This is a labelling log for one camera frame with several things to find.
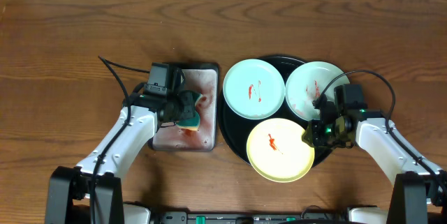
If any green and yellow sponge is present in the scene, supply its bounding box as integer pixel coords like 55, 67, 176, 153
177, 91, 203, 131

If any mint green plate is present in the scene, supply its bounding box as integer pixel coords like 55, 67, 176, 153
223, 59, 285, 120
286, 61, 343, 121

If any yellow plate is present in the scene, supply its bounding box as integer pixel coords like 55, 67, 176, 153
246, 118, 315, 183

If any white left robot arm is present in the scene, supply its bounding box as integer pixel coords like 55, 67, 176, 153
45, 90, 202, 223

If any black rectangular water tray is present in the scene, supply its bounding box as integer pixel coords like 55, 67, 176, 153
148, 63, 219, 151

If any round black tray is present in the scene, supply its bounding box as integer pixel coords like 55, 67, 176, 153
217, 54, 336, 170

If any black right camera cable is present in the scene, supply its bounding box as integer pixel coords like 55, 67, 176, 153
316, 69, 447, 197

